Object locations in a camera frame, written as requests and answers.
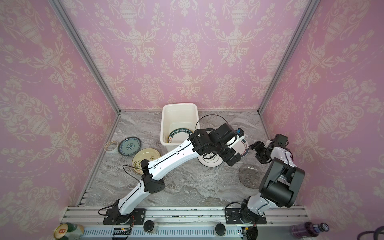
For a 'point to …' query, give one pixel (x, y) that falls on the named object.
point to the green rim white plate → (178, 135)
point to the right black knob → (220, 229)
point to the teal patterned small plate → (129, 146)
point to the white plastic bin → (178, 121)
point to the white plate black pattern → (210, 159)
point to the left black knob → (148, 226)
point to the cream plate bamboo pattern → (148, 154)
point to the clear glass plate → (251, 176)
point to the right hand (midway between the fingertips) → (254, 149)
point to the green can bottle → (68, 231)
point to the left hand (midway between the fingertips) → (233, 153)
